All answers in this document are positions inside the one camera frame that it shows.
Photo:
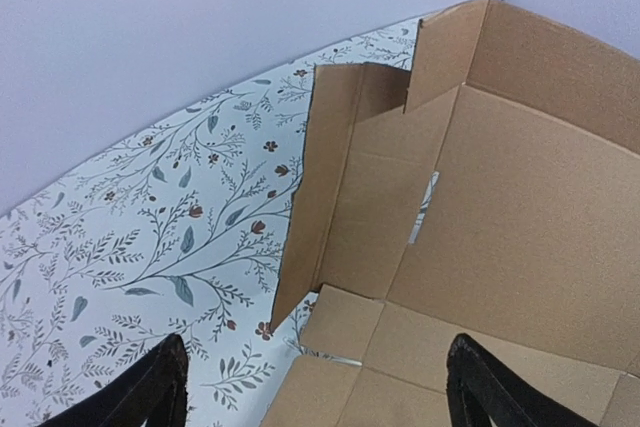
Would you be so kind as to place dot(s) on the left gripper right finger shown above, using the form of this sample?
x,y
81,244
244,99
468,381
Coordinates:
x,y
482,391

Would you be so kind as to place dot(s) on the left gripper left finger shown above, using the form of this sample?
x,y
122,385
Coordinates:
x,y
151,392

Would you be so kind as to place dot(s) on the brown cardboard box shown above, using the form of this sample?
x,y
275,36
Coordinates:
x,y
492,190

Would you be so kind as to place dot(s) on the floral patterned table mat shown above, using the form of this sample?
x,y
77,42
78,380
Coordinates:
x,y
176,229

